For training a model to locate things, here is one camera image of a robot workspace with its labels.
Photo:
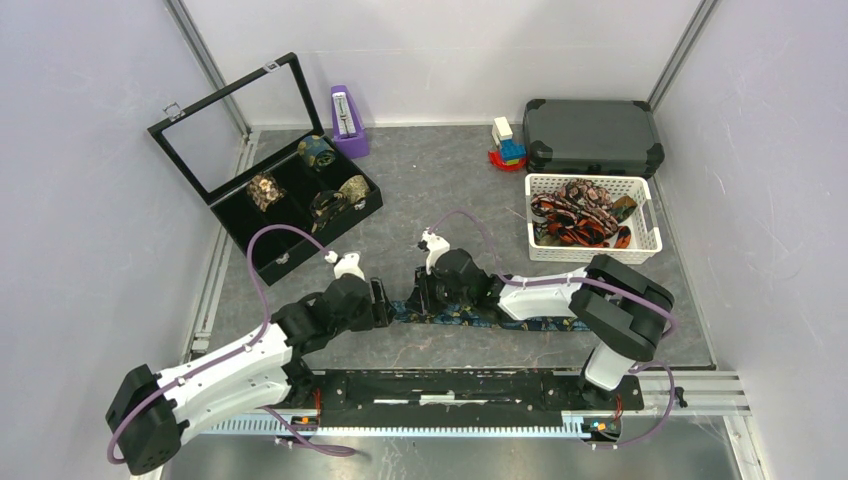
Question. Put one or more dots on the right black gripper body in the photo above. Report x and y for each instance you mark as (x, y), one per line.
(442, 294)

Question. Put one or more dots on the rolled teal tie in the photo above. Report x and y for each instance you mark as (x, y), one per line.
(316, 152)

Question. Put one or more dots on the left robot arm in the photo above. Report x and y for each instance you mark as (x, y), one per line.
(153, 415)

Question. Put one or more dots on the rolled olive gold tie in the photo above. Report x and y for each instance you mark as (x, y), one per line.
(355, 189)

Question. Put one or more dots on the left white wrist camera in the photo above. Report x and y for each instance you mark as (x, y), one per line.
(346, 264)

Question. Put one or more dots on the black tie display box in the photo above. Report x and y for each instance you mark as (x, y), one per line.
(253, 126)

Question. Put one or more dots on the rolled brown floral tie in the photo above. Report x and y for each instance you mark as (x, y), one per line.
(264, 191)

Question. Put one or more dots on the blue yellow patterned tie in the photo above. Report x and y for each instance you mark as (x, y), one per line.
(477, 320)

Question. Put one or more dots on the dark grey hard case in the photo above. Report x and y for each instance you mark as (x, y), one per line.
(591, 137)

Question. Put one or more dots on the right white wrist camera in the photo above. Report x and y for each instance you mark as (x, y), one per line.
(435, 246)

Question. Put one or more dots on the purple metronome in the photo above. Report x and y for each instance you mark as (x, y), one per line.
(348, 130)

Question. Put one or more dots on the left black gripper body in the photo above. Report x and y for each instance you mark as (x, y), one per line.
(362, 319)

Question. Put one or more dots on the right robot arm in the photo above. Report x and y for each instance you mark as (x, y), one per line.
(628, 313)

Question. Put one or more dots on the colourful toy block stack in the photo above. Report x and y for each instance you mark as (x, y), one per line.
(507, 154)

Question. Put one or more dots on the white plastic basket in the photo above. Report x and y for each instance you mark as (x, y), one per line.
(646, 239)

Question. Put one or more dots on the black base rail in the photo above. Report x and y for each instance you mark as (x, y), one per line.
(456, 398)

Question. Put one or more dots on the orange black tie pile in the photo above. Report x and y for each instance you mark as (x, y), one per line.
(582, 214)

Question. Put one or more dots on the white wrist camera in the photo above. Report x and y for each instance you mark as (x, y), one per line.
(346, 264)
(435, 246)

